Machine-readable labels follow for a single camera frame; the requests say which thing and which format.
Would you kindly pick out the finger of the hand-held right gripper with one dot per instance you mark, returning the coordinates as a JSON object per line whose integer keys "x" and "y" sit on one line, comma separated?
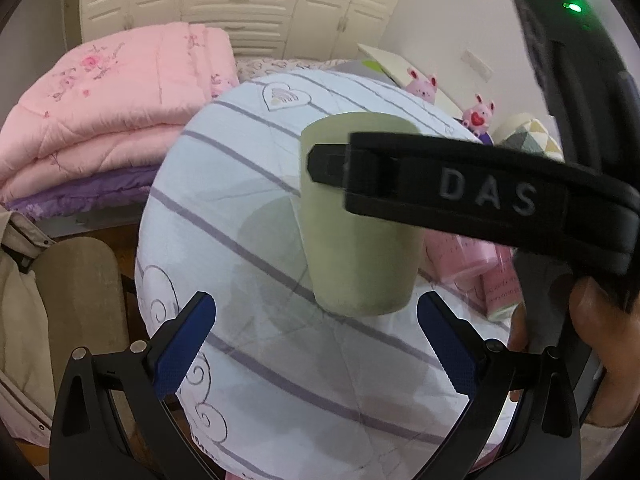
{"x": 326, "y": 164}

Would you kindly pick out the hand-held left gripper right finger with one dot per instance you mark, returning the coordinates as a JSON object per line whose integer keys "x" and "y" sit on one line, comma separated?
{"x": 452, "y": 355}

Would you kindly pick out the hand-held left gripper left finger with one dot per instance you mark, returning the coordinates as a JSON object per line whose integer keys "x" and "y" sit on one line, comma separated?
{"x": 175, "y": 355}

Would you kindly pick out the green cup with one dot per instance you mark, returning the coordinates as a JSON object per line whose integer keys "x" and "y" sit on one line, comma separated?
{"x": 350, "y": 255}

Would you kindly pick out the person's right hand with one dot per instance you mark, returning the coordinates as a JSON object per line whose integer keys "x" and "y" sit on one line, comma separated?
{"x": 607, "y": 340}

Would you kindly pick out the striped white bed sheet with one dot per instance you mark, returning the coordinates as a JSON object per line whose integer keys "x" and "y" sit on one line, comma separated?
{"x": 280, "y": 210}

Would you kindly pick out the triangle patterned cushion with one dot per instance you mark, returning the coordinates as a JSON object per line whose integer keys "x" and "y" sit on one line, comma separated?
{"x": 530, "y": 135}

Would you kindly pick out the pink printed packet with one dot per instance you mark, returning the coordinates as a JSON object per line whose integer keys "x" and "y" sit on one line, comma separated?
{"x": 465, "y": 260}

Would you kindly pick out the pink plush toy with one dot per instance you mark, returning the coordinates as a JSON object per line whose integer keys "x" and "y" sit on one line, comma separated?
{"x": 422, "y": 85}
{"x": 478, "y": 114}

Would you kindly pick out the beige cushioned chair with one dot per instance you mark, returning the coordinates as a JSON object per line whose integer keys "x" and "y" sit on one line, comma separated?
{"x": 80, "y": 300}

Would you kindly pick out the beige jacket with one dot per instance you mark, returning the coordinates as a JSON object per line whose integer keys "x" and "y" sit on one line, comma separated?
{"x": 20, "y": 310}

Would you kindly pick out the white wardrobe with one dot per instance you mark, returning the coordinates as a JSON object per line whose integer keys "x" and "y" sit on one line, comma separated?
{"x": 240, "y": 0}

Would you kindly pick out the purple quilt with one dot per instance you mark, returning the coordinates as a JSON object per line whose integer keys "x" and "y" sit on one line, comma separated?
{"x": 80, "y": 187}

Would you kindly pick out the pink floral quilt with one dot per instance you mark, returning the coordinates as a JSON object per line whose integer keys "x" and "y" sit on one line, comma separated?
{"x": 100, "y": 110}

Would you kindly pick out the white wall socket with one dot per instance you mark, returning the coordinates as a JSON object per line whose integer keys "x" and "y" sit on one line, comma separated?
{"x": 477, "y": 63}

